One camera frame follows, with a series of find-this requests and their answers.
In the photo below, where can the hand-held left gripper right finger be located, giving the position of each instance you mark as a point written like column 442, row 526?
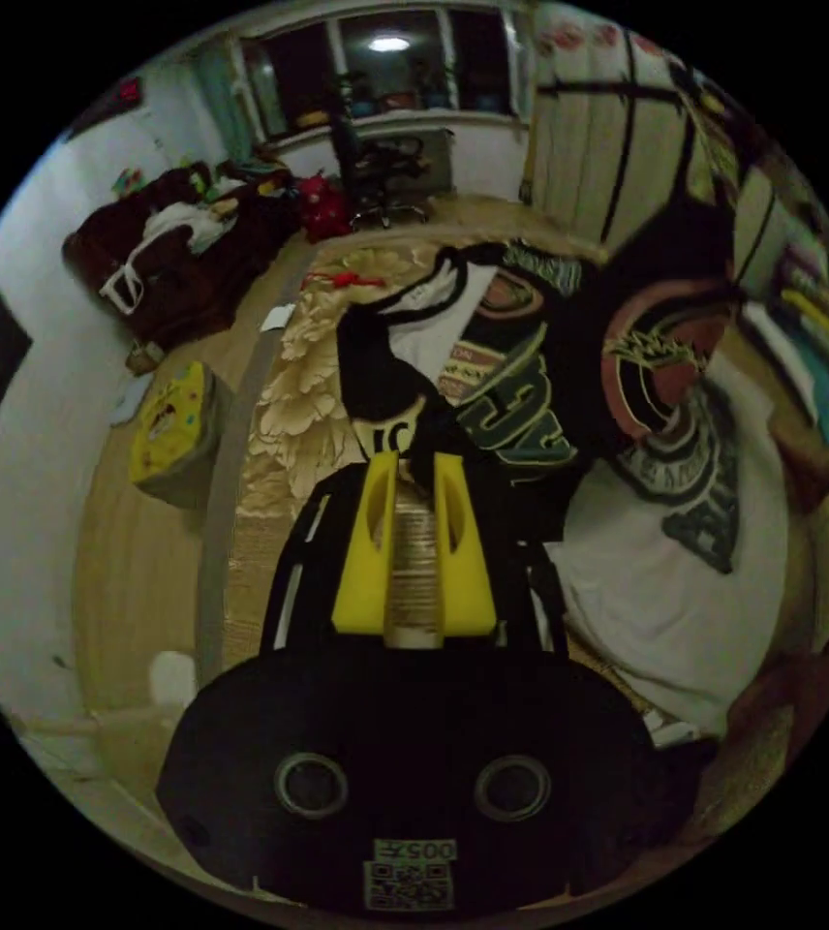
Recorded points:
column 467, row 581

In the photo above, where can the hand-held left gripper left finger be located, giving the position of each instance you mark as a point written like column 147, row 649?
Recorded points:
column 364, row 574

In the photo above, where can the black white patterned long sleeve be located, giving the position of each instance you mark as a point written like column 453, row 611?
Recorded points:
column 676, row 617

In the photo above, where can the yellow printed cushion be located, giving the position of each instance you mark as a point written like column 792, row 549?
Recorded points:
column 167, row 429

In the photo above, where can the red tassel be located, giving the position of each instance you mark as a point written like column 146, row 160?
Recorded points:
column 338, row 280

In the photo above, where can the dark brown sofa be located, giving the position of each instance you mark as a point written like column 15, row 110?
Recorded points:
column 182, row 283

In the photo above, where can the red bag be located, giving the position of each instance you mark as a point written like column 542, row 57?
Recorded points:
column 324, row 207

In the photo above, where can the black office chair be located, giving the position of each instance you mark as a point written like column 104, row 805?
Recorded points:
column 382, row 171

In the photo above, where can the shelf with stacked things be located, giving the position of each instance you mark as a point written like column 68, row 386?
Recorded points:
column 807, row 320

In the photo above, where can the window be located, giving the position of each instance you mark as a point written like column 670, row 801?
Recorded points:
column 393, row 65

